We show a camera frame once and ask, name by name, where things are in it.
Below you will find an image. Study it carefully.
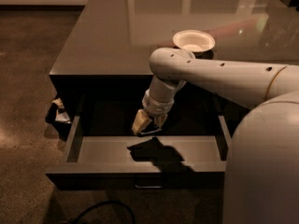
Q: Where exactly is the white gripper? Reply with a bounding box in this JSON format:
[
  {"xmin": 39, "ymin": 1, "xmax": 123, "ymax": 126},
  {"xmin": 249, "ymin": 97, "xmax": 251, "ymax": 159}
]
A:
[{"xmin": 132, "ymin": 90, "xmax": 174, "ymax": 135}]

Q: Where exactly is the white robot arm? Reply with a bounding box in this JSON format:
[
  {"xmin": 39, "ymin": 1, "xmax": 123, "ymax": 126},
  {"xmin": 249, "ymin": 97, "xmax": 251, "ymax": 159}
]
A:
[{"xmin": 132, "ymin": 48, "xmax": 299, "ymax": 224}]

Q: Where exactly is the open grey top drawer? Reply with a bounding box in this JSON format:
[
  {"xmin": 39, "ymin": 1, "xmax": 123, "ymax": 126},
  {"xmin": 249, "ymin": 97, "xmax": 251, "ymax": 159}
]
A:
[{"xmin": 46, "ymin": 98, "xmax": 231, "ymax": 190}]

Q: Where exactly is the grey cabinet counter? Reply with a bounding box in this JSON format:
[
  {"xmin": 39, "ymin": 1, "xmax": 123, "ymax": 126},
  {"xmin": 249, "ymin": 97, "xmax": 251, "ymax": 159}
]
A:
[{"xmin": 50, "ymin": 0, "xmax": 299, "ymax": 114}]

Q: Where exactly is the white paper bowl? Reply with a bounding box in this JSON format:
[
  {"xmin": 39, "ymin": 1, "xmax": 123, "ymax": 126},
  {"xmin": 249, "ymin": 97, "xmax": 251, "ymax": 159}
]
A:
[{"xmin": 173, "ymin": 30, "xmax": 216, "ymax": 52}]

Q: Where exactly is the black bin with trash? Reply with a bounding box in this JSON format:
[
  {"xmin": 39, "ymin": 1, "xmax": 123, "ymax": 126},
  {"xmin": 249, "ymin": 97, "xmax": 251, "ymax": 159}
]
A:
[{"xmin": 45, "ymin": 97, "xmax": 72, "ymax": 134}]

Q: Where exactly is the silver drawer handle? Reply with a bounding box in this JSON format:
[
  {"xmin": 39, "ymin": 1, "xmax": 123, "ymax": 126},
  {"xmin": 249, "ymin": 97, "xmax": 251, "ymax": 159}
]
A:
[{"xmin": 135, "ymin": 179, "xmax": 164, "ymax": 189}]

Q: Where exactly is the black cable on floor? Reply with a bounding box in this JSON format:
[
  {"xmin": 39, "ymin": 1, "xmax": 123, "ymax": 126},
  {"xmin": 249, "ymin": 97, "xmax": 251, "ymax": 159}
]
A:
[{"xmin": 70, "ymin": 200, "xmax": 136, "ymax": 224}]

